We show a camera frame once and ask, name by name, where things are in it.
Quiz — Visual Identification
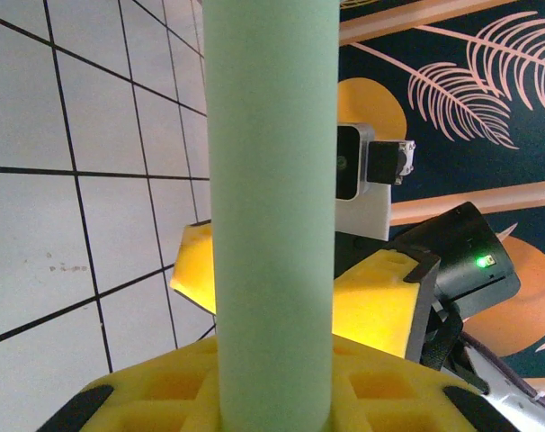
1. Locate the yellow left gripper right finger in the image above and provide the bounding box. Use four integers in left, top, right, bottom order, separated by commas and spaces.
329, 335, 524, 432

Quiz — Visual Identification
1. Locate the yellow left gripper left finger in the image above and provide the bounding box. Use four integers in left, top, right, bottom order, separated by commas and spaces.
36, 335, 224, 432

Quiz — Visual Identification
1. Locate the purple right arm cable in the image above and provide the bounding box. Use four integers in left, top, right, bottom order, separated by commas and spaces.
460, 331, 545, 418

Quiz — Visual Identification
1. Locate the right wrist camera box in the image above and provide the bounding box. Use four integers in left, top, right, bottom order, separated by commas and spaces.
336, 123, 417, 239

